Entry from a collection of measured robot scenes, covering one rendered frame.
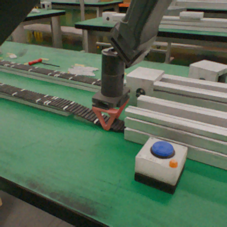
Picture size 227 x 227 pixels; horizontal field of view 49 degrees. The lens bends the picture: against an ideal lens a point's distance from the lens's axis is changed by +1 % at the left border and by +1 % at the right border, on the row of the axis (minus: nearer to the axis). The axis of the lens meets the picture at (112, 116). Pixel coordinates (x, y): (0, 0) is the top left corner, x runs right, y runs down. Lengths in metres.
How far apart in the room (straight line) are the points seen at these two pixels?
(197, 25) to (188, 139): 1.67
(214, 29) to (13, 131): 1.76
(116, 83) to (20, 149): 0.28
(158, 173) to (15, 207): 0.91
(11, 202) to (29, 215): 0.13
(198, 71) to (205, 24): 1.27
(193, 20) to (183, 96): 1.47
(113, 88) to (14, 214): 0.83
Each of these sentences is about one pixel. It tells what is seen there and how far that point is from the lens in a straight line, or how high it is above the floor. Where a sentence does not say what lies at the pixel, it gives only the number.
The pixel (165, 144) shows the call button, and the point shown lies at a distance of 0.49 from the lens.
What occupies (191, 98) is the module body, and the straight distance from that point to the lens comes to 0.73.
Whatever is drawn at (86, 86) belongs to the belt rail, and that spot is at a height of 0.79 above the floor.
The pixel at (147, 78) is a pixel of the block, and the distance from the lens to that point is 0.75.
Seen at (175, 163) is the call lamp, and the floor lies 0.85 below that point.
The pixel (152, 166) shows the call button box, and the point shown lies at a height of 0.83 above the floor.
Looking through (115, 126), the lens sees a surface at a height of 0.79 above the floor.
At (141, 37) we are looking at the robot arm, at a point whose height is 1.04.
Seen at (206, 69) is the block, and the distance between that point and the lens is 0.88.
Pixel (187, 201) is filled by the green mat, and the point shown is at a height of 0.78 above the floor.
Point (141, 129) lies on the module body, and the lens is 0.58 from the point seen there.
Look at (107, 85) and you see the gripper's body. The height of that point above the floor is 0.91.
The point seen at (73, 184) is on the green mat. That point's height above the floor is 0.78.
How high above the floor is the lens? 1.13
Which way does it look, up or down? 29 degrees down
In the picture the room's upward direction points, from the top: straight up
